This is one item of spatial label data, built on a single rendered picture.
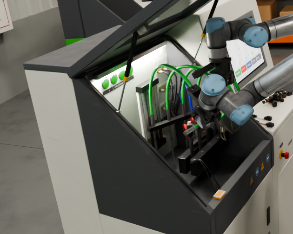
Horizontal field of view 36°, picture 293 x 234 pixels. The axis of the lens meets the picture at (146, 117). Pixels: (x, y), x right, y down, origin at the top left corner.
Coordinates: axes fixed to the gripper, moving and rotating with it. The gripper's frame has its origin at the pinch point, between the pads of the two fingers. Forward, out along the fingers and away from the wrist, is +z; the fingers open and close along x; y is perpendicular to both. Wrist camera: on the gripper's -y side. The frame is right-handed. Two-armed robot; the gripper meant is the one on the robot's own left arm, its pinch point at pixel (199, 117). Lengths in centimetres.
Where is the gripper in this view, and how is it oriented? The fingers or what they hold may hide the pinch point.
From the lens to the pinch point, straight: 183.6
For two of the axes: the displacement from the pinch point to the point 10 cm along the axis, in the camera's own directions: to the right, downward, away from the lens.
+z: 0.0, 3.8, 9.2
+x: 8.8, -4.4, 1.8
